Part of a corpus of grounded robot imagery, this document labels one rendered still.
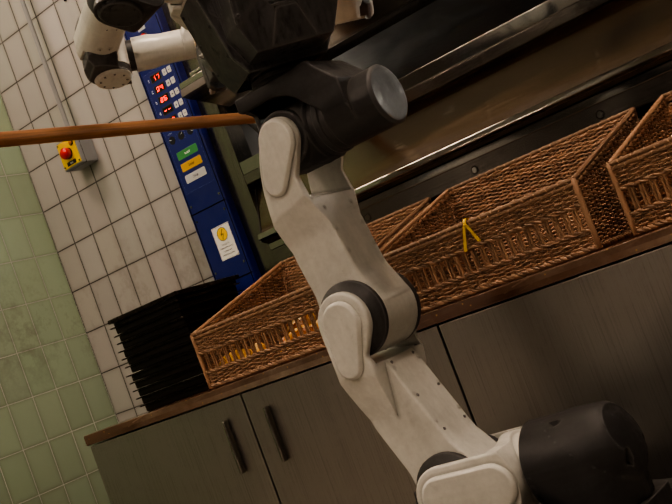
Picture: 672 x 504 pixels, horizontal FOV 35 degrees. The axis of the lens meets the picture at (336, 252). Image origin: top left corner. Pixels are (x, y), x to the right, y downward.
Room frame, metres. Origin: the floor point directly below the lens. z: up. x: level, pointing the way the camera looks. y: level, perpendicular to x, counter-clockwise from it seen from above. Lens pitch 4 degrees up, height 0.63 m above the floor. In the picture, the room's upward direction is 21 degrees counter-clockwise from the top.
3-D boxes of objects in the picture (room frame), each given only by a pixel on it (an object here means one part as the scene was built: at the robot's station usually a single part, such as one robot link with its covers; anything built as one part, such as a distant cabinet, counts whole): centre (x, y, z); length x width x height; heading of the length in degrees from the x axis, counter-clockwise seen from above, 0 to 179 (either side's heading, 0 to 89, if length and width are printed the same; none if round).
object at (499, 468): (1.92, -0.11, 0.28); 0.21 x 0.20 x 0.13; 55
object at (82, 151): (3.51, 0.69, 1.46); 0.10 x 0.07 x 0.10; 54
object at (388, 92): (1.95, -0.07, 1.00); 0.28 x 0.13 x 0.18; 55
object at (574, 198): (2.46, -0.41, 0.72); 0.56 x 0.49 x 0.28; 53
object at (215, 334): (2.80, 0.07, 0.72); 0.56 x 0.49 x 0.28; 56
